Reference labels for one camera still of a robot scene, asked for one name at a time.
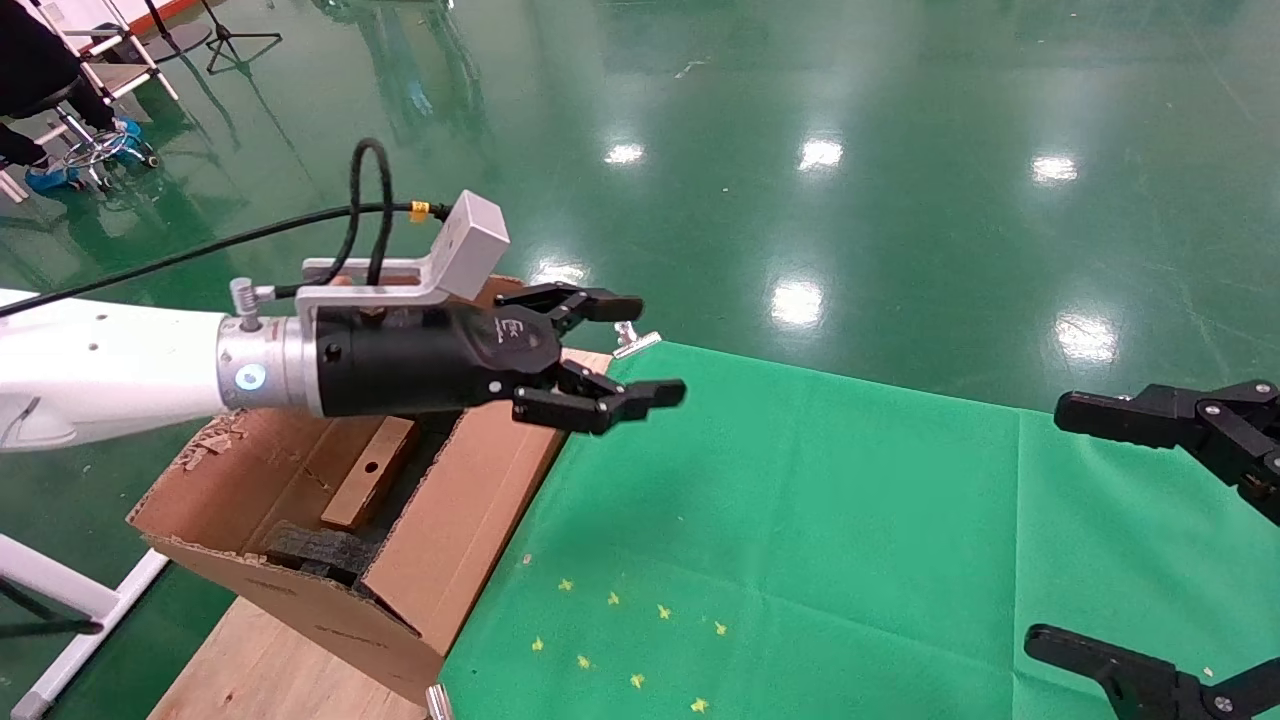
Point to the small brown cardboard box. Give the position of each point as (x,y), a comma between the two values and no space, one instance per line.
(368,475)

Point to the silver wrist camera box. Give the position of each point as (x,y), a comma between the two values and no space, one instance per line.
(465,245)

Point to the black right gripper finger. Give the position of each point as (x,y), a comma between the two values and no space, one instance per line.
(1180,415)
(1130,675)

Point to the white metal rack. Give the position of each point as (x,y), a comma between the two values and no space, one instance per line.
(120,45)

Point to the wheeled metal stool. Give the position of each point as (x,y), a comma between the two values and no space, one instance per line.
(95,150)

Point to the silver metal cloth clip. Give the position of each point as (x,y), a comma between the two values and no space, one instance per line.
(632,342)
(438,702)

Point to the large open cardboard carton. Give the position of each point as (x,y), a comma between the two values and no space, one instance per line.
(460,520)

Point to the person in black clothes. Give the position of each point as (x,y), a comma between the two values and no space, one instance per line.
(30,60)

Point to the white metal frame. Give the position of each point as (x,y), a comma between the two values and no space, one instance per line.
(90,605)

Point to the green table cloth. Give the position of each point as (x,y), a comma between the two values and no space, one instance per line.
(850,560)

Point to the black foam insert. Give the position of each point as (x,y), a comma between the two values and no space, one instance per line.
(320,550)

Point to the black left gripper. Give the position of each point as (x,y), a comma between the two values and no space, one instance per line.
(420,360)

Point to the black tripod stand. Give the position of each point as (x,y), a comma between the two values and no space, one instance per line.
(238,42)

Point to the blue shoe cover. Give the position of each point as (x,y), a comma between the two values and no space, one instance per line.
(130,132)
(55,180)

